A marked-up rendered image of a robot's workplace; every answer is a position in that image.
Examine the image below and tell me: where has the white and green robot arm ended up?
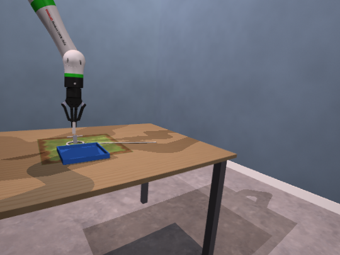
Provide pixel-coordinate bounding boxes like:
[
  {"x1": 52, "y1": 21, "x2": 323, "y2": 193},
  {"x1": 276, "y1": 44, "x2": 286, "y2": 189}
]
[{"x1": 28, "y1": 0, "x2": 86, "y2": 89}]

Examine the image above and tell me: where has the blue tray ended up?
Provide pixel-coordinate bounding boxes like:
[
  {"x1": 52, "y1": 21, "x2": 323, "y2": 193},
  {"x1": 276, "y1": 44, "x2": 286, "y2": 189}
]
[{"x1": 57, "y1": 142, "x2": 110, "y2": 165}]

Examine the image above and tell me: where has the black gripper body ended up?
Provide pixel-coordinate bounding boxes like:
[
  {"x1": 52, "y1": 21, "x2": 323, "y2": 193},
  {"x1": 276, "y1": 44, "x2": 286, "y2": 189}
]
[{"x1": 65, "y1": 88, "x2": 82, "y2": 108}]

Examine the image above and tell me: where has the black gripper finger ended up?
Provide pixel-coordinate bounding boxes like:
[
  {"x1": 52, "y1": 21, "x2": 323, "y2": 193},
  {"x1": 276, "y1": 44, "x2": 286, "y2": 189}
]
[
  {"x1": 74, "y1": 101, "x2": 86, "y2": 134},
  {"x1": 61, "y1": 101, "x2": 74, "y2": 134}
]

